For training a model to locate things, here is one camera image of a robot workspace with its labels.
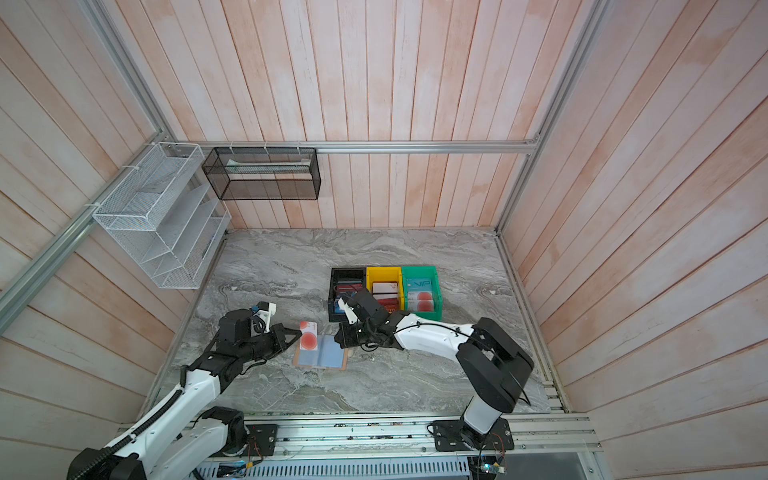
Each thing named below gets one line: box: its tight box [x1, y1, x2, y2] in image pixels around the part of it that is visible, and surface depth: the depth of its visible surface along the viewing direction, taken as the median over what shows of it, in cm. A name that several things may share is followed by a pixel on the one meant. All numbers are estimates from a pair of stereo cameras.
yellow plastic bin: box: [366, 266, 405, 311], surface depth 102 cm
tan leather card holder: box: [293, 334, 348, 371], surface depth 88 cm
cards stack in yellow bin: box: [372, 281, 399, 314], surface depth 103 cm
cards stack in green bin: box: [406, 278, 435, 312], surface depth 102 cm
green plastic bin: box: [401, 266, 443, 321], surface depth 102 cm
